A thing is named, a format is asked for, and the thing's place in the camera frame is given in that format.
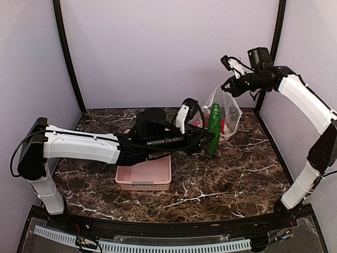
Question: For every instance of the clear zip top bag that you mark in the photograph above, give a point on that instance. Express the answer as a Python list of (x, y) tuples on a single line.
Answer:
[(230, 111)]

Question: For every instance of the black left corner post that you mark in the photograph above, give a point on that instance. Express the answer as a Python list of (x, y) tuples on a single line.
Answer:
[(67, 55)]

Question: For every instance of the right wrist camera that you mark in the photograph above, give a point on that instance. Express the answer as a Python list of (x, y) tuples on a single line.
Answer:
[(233, 64)]

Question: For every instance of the black right corner post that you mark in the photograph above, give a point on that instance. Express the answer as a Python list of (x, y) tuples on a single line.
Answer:
[(274, 47)]

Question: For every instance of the pink perforated plastic basket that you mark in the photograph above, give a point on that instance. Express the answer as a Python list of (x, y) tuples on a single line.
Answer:
[(153, 175)]

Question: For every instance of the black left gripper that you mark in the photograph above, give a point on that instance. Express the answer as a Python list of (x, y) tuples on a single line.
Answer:
[(194, 135)]

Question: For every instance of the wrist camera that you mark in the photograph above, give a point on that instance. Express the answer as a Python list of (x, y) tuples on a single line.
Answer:
[(187, 111), (233, 64)]

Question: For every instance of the black corner post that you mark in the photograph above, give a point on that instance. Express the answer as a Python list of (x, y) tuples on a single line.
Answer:
[(274, 47), (67, 55)]

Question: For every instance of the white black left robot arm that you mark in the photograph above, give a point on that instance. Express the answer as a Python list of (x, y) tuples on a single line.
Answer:
[(152, 137)]

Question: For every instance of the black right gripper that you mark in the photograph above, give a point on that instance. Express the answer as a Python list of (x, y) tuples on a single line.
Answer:
[(236, 91)]

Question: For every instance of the black front rail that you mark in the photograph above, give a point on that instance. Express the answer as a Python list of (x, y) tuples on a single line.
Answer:
[(253, 227)]

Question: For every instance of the green cucumber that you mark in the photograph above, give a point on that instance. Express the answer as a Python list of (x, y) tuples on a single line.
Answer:
[(214, 126)]

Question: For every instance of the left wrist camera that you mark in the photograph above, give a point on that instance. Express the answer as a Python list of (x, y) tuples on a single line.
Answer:
[(187, 111)]

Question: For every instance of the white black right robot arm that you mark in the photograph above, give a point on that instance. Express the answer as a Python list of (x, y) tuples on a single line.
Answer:
[(261, 74)]

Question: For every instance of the white slotted cable duct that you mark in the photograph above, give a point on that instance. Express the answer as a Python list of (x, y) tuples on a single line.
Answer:
[(147, 244)]

